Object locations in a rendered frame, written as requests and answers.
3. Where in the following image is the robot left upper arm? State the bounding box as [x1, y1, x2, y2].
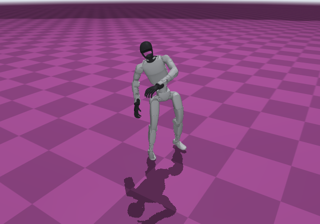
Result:
[161, 55, 179, 78]

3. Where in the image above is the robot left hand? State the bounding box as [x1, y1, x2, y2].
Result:
[144, 83, 164, 98]

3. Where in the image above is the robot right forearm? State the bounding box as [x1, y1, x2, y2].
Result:
[131, 81, 141, 103]

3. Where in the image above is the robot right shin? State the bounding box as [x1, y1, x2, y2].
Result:
[148, 124, 156, 152]

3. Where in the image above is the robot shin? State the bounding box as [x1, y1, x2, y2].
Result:
[173, 122, 183, 143]
[148, 124, 156, 152]

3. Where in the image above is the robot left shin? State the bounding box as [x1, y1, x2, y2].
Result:
[173, 122, 183, 143]

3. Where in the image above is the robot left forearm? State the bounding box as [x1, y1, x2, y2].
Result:
[158, 68, 177, 89]

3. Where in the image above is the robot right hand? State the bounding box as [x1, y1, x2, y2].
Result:
[134, 98, 141, 119]

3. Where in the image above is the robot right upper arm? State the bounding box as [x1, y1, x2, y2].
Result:
[133, 63, 144, 87]

